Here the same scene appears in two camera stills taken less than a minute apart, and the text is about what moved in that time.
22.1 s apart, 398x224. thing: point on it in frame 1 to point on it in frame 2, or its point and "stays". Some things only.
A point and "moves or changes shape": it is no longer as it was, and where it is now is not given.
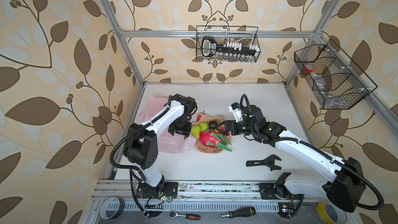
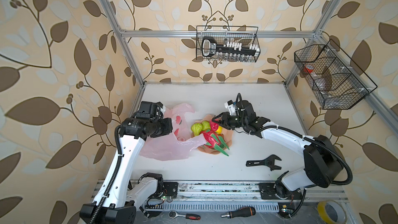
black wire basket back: (227, 43) stays
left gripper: (186, 131) to (168, 126)
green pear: (195, 130) stays
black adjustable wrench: (269, 161) stays
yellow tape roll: (330, 214) stays
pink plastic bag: (174, 144) moves or changes shape
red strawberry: (222, 127) to (213, 126)
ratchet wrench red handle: (172, 214) stays
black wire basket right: (336, 84) stays
